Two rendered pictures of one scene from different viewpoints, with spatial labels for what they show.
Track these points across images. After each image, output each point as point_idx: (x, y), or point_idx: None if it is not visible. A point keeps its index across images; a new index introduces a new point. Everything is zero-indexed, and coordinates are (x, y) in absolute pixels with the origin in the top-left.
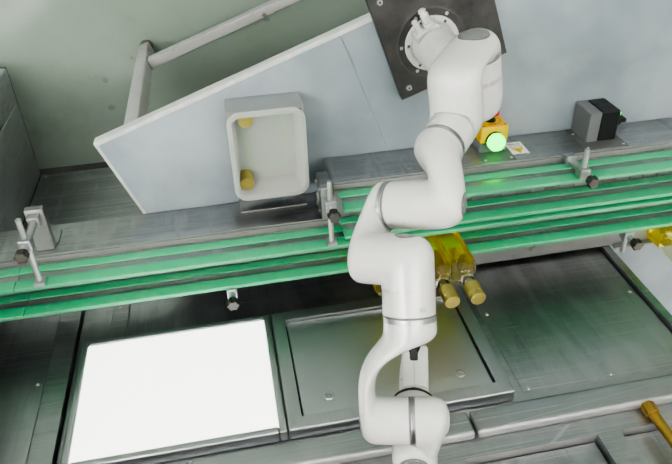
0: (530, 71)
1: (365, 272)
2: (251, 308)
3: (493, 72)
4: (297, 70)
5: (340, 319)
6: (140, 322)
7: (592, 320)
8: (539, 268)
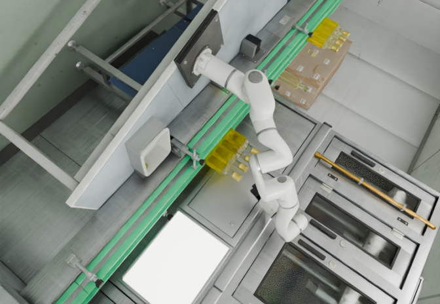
0: (228, 42)
1: (274, 199)
2: None
3: None
4: (151, 108)
5: (205, 189)
6: None
7: (277, 126)
8: None
